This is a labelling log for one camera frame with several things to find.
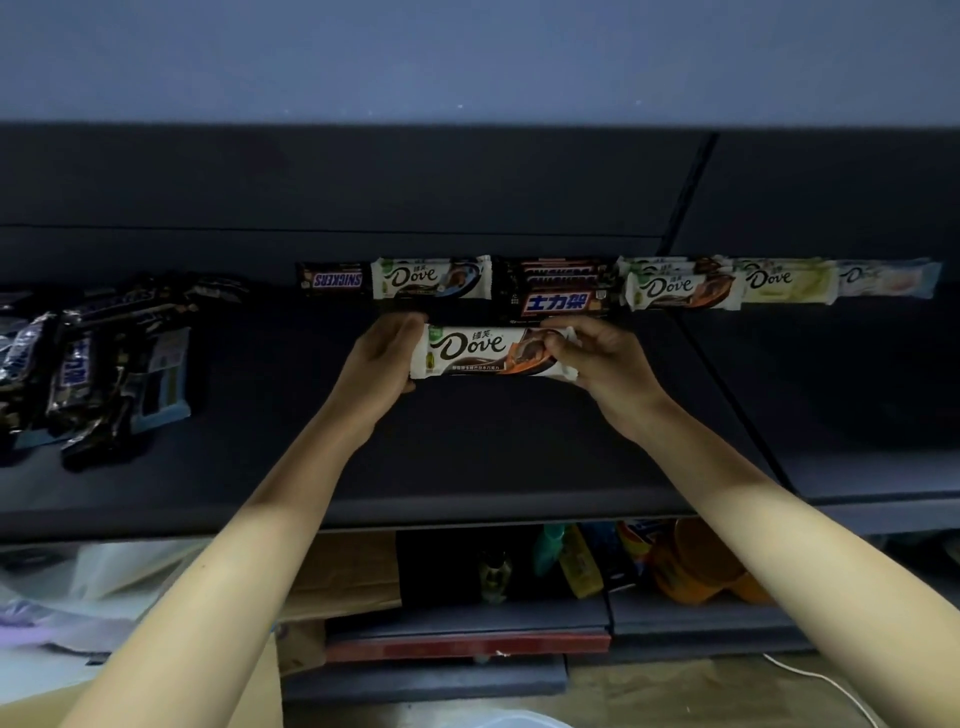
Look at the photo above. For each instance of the cardboard box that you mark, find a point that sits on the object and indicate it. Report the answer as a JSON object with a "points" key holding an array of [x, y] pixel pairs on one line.
{"points": [[300, 652]]}

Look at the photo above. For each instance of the Dove bar blue white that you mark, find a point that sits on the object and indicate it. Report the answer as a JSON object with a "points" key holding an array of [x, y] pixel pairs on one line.
{"points": [[427, 279]]}

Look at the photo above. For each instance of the orange blue detergent bag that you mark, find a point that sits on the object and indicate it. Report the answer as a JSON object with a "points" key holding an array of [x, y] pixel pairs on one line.
{"points": [[637, 544]]}

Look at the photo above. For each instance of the teal plastic bottle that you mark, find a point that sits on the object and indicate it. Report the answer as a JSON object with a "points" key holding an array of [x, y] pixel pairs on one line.
{"points": [[549, 551]]}

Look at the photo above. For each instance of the Dove bar pink blue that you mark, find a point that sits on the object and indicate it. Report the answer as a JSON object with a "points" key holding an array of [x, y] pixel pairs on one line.
{"points": [[885, 279]]}

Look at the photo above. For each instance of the short brown chocolate bar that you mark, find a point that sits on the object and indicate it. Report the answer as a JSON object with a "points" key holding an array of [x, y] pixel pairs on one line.
{"points": [[337, 280]]}

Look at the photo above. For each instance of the person's left forearm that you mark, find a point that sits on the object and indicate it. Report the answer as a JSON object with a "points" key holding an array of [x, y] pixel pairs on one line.
{"points": [[225, 592]]}

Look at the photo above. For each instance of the person's left hand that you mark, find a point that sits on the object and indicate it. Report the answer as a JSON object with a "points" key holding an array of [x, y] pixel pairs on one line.
{"points": [[375, 375]]}

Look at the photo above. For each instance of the dark grey metal shelf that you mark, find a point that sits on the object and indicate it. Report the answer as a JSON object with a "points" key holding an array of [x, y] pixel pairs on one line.
{"points": [[225, 187]]}

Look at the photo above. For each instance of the person's right hand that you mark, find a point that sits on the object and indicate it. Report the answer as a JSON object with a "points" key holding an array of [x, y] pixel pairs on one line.
{"points": [[615, 375]]}

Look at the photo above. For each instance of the orange plastic tub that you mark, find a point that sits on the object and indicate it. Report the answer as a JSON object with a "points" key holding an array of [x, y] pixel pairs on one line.
{"points": [[754, 589], [694, 566]]}

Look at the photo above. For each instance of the person's right forearm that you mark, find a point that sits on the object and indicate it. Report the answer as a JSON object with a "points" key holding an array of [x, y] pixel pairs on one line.
{"points": [[810, 547]]}

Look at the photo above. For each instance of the pile of mixed chocolate bars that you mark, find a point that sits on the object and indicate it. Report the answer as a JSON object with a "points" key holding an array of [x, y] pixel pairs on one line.
{"points": [[82, 367]]}

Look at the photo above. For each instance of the Dove bar yellow green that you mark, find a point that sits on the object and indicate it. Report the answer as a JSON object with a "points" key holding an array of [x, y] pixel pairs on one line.
{"points": [[784, 281]]}

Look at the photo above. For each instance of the dark blue carton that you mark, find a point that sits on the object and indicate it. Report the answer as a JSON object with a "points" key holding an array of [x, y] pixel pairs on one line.
{"points": [[616, 566]]}

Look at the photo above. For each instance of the yellow plastic bottle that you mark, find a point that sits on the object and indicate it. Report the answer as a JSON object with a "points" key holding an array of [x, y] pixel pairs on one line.
{"points": [[583, 566]]}

